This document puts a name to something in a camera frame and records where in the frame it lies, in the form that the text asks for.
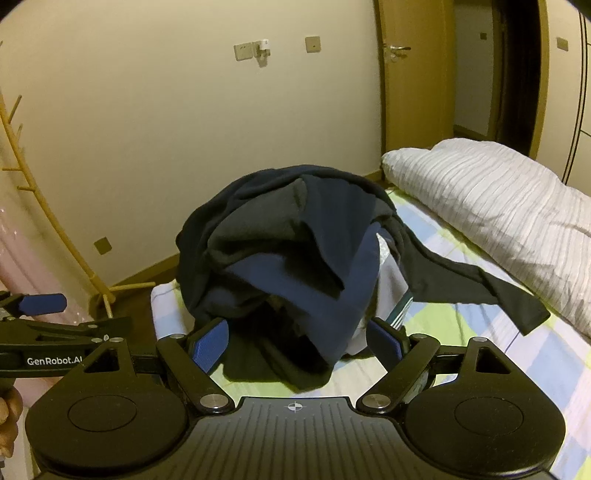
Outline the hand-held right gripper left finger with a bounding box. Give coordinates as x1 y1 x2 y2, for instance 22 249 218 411
81 318 234 414

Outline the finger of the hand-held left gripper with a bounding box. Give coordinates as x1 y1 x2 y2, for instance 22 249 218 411
0 290 68 319
0 316 133 346

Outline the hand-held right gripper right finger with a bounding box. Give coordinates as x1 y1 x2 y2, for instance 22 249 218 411
356 316 513 415

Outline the black garment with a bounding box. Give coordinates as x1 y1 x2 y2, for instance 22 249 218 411
175 164 551 391

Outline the person's left hand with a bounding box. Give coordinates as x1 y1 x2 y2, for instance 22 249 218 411
0 385 23 457

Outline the pink curtain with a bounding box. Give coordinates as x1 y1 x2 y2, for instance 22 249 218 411
0 203 116 416

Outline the checked bed sheet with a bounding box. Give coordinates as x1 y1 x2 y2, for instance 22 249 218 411
150 185 591 480

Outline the wooden coat rack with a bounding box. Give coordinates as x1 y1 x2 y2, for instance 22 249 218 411
0 95 158 319

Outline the dark grey garment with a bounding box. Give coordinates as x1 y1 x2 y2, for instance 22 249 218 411
205 178 347 298

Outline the light striped duvet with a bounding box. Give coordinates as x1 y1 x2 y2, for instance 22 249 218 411
381 137 591 337

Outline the wooden door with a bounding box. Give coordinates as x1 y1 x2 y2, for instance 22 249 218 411
375 0 457 157

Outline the beige wardrobe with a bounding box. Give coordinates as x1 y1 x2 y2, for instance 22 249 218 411
558 46 591 191

